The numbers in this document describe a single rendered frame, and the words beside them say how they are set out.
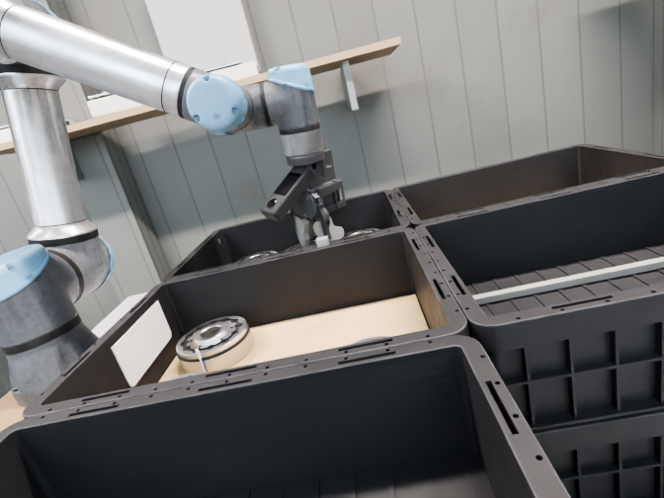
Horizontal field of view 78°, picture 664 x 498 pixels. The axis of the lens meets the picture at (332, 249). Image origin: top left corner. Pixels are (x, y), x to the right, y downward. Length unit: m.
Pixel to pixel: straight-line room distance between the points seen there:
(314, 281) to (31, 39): 0.50
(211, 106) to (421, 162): 2.11
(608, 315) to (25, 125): 0.87
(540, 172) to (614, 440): 0.63
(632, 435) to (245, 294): 0.48
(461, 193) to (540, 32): 2.01
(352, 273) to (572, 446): 0.34
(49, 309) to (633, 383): 0.77
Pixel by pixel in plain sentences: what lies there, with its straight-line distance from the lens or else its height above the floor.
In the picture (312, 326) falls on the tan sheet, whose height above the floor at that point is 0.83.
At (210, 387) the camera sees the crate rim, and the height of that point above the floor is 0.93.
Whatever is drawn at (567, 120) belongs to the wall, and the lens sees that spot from 2.92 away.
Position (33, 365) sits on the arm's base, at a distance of 0.82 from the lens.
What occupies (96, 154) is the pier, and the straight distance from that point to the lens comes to 2.73.
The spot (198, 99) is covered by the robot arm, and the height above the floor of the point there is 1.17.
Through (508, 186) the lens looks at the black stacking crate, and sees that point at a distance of 0.95.
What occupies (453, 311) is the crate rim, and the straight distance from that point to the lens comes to 0.37.
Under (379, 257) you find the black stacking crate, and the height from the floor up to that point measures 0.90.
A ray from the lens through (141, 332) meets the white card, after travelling 0.61.
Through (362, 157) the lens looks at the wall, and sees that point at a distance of 2.58.
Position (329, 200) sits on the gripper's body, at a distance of 0.80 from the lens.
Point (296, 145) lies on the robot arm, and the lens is 0.75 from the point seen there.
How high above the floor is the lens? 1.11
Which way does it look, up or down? 18 degrees down
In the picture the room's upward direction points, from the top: 14 degrees counter-clockwise
